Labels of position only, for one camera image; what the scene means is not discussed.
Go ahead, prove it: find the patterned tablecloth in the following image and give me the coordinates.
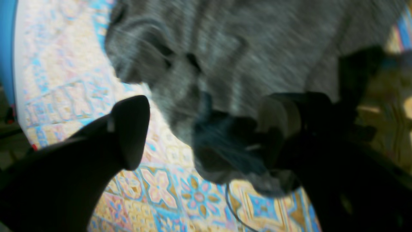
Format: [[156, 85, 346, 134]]
[[15, 0, 321, 232]]

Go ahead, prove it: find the grey t-shirt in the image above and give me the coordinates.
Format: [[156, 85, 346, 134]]
[[104, 0, 407, 197]]

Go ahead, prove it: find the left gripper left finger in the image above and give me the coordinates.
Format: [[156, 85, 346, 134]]
[[1, 95, 150, 232]]

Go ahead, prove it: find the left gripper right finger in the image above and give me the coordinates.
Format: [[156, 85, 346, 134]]
[[258, 93, 411, 232]]

